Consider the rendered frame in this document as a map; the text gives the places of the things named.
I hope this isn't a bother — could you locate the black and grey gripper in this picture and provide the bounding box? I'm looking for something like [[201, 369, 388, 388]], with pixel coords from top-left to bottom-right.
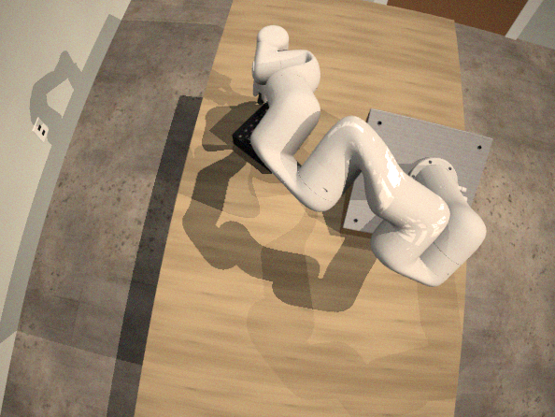
[[253, 80, 268, 106]]

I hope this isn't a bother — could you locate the black lighting desk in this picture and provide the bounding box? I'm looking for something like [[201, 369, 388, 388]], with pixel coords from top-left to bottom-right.
[[232, 103, 272, 173]]

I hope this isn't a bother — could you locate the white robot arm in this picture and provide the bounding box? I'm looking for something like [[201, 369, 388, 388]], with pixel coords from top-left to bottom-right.
[[250, 25, 486, 287]]

